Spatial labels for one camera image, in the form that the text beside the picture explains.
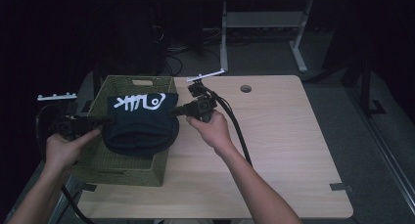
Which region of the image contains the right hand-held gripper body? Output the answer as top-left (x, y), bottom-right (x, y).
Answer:
top-left (186, 68), bottom-right (226, 123)

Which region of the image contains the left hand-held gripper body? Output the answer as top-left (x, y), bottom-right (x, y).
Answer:
top-left (36, 92), bottom-right (92, 141)

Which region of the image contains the dark navy printed garment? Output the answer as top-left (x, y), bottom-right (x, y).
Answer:
top-left (102, 92), bottom-right (181, 158)

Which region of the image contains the green woven basket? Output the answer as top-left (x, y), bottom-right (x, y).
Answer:
top-left (69, 74), bottom-right (179, 188)

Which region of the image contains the person's left hand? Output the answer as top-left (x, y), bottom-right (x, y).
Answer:
top-left (44, 127), bottom-right (103, 173)

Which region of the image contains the person's right hand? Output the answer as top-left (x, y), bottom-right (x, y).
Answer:
top-left (186, 110), bottom-right (235, 155)

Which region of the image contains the black tape strip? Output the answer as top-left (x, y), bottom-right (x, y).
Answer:
top-left (80, 182), bottom-right (98, 193)

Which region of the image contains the grey tape strip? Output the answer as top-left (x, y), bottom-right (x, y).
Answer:
top-left (329, 182), bottom-right (354, 193)

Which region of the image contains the black metal stand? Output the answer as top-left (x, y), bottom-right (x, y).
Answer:
top-left (341, 52), bottom-right (388, 118)

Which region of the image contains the black floor bracket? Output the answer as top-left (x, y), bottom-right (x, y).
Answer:
top-left (80, 99), bottom-right (94, 113)

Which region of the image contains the left hand-held gripper black cable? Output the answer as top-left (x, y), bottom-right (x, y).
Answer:
top-left (34, 102), bottom-right (96, 224)

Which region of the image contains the hand-held gripper black cable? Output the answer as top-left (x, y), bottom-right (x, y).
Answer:
top-left (34, 102), bottom-right (96, 224)
top-left (204, 86), bottom-right (254, 168)

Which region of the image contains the right hand-held gripper black cable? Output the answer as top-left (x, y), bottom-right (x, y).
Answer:
top-left (204, 86), bottom-right (254, 168)

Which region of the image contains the bundle of black floor cables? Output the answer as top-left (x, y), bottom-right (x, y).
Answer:
top-left (151, 22), bottom-right (223, 77)

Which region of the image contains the aluminium rail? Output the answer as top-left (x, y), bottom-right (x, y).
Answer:
top-left (45, 174), bottom-right (82, 224)
top-left (346, 86), bottom-right (415, 216)

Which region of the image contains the grey metal frame desk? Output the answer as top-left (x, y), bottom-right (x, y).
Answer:
top-left (208, 0), bottom-right (351, 74)

